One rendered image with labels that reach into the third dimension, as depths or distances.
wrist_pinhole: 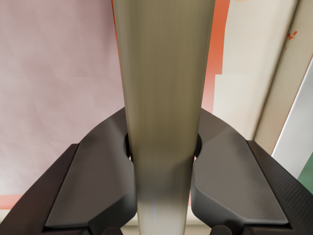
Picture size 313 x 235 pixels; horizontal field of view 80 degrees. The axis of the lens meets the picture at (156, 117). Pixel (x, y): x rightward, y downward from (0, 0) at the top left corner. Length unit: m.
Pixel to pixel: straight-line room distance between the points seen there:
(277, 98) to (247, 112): 0.03
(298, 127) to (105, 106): 0.18
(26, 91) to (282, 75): 0.23
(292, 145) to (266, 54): 0.09
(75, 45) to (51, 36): 0.02
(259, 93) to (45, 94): 0.21
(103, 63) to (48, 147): 0.13
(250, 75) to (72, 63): 0.16
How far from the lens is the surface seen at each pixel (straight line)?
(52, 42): 0.19
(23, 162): 0.29
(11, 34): 0.21
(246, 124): 0.22
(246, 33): 0.18
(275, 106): 0.20
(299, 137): 0.21
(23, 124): 0.25
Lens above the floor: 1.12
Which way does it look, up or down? 58 degrees down
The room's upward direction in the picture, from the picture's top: 180 degrees counter-clockwise
